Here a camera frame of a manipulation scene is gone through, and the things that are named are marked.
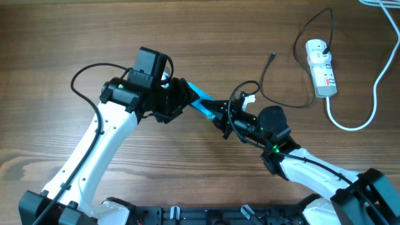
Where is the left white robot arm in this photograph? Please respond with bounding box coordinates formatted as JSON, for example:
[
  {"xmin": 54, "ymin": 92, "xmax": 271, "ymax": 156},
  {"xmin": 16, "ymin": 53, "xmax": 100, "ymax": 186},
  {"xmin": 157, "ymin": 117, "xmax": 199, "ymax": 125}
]
[{"xmin": 18, "ymin": 47, "xmax": 199, "ymax": 224}]

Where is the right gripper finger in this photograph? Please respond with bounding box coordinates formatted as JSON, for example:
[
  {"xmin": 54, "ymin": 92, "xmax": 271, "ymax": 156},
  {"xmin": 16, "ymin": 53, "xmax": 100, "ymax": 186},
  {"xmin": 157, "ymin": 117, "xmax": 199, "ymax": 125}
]
[
  {"xmin": 212, "ymin": 117, "xmax": 231, "ymax": 139},
  {"xmin": 200, "ymin": 99, "xmax": 229, "ymax": 120}
]

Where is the white power strip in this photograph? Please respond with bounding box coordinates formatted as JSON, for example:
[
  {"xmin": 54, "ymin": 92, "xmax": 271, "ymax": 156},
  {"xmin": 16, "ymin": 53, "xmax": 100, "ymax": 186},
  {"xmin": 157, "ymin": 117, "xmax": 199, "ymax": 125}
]
[{"xmin": 306, "ymin": 39, "xmax": 338, "ymax": 98}]

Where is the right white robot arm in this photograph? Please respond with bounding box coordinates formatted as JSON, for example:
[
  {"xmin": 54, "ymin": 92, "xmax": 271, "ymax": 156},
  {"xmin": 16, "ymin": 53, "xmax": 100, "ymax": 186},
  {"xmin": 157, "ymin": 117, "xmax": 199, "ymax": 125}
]
[{"xmin": 199, "ymin": 99, "xmax": 399, "ymax": 224}]

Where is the black charger cable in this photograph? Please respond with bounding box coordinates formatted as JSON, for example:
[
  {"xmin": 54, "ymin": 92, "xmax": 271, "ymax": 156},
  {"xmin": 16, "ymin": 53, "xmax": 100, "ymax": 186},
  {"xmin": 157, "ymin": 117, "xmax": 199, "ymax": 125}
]
[{"xmin": 259, "ymin": 7, "xmax": 334, "ymax": 109}]

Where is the white power strip cord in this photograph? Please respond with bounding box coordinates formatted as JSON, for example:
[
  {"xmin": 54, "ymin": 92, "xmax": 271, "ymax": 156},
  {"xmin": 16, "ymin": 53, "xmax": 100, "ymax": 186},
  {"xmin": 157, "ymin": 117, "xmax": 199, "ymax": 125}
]
[{"xmin": 326, "ymin": 0, "xmax": 400, "ymax": 132}]

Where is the blue Galaxy smartphone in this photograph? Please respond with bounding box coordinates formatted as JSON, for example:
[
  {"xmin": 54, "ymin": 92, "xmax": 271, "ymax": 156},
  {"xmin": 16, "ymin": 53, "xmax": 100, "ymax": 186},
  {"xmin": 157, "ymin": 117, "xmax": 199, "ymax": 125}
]
[{"xmin": 186, "ymin": 81, "xmax": 217, "ymax": 121}]

